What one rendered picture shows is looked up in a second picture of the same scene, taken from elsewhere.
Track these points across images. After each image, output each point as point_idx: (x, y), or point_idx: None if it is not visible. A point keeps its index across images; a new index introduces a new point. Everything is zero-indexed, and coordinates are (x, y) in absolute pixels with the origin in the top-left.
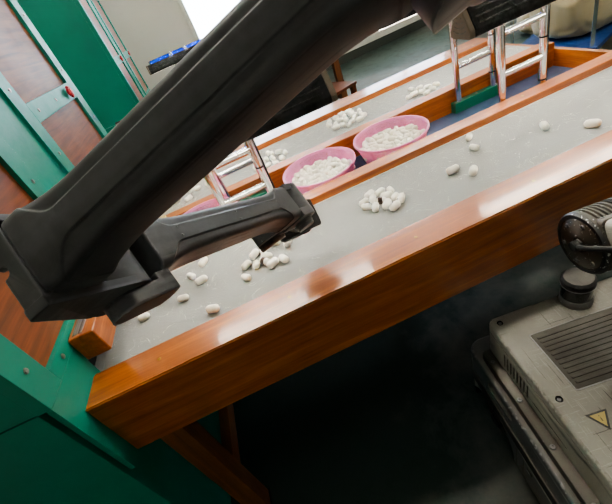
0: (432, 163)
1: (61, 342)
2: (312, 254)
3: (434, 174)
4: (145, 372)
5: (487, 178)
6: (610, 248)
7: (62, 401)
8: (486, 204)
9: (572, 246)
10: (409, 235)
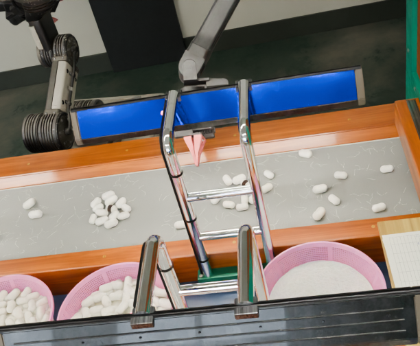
0: (30, 242)
1: (418, 90)
2: (201, 180)
3: (47, 224)
4: (359, 113)
5: (31, 195)
6: (68, 109)
7: (407, 79)
8: (68, 157)
9: (70, 130)
10: (128, 152)
